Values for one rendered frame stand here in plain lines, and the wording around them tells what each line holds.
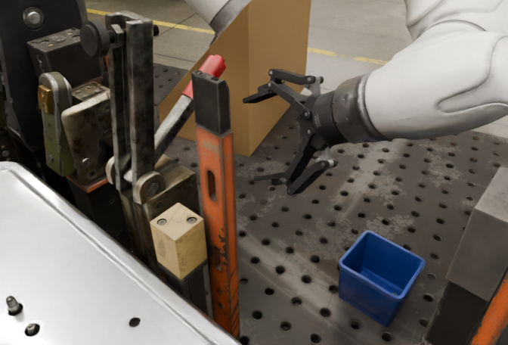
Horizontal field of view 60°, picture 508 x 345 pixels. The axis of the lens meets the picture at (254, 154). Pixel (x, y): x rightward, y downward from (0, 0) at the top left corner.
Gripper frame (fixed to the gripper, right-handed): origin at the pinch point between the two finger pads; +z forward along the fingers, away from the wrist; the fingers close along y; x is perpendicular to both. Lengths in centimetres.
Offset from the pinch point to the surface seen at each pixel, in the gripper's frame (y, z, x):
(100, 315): 16.6, -18.5, -35.5
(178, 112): -0.7, -19.7, -26.0
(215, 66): -5.0, -21.9, -22.2
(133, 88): -1.9, -24.1, -32.3
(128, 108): -1.0, -20.7, -31.5
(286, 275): 24.6, 2.3, 3.7
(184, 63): -84, 208, 113
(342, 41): -91, 157, 227
